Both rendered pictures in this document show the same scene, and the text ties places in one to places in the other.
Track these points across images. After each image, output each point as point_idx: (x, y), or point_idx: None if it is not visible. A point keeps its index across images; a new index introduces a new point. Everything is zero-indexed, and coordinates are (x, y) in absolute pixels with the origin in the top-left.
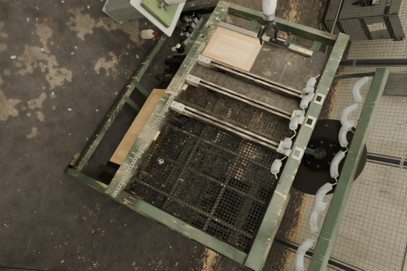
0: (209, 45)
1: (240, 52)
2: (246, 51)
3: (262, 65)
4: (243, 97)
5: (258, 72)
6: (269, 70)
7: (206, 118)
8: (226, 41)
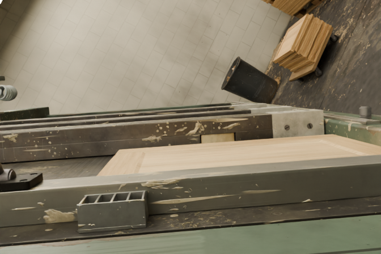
0: (350, 142)
1: (191, 158)
2: (165, 164)
3: (64, 172)
4: (104, 119)
5: (75, 164)
6: (28, 173)
7: (173, 109)
8: (301, 157)
